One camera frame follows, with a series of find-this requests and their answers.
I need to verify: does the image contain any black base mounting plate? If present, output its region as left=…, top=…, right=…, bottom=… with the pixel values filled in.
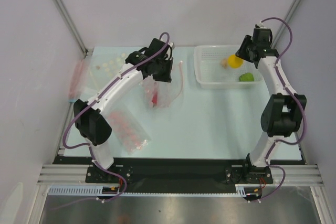
left=52, top=156, right=274, bottom=194

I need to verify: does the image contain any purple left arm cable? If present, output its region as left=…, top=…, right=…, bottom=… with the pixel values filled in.
left=49, top=31, right=171, bottom=210

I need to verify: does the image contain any aluminium frame rail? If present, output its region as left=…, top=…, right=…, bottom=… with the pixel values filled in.
left=37, top=164, right=89, bottom=185

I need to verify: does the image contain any red toy chili pepper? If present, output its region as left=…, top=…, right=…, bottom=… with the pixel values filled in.
left=152, top=82, right=159, bottom=107

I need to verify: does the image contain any white perforated plastic basket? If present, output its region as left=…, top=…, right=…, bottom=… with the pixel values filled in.
left=193, top=45, right=264, bottom=89

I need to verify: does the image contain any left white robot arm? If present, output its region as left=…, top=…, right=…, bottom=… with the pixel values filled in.
left=72, top=38, right=174, bottom=182

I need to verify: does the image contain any strawberry zip bag on table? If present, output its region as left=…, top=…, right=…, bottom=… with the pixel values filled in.
left=108, top=106, right=151, bottom=155

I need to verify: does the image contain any clear strawberry zip bag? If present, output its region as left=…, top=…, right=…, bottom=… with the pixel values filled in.
left=141, top=61, right=184, bottom=108

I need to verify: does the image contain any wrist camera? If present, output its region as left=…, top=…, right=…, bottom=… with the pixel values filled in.
left=169, top=42, right=175, bottom=51
left=255, top=21, right=269, bottom=29

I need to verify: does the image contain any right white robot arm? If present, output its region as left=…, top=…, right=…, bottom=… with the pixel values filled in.
left=235, top=24, right=307, bottom=184

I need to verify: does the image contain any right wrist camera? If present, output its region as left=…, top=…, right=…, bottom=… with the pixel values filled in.
left=255, top=21, right=269, bottom=29

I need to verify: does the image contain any white slotted cable duct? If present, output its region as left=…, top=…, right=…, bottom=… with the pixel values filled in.
left=48, top=185, right=258, bottom=197

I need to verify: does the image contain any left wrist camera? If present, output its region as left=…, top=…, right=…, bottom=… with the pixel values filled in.
left=169, top=42, right=175, bottom=51

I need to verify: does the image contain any beige toy mushroom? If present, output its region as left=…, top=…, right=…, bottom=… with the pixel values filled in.
left=220, top=58, right=228, bottom=69

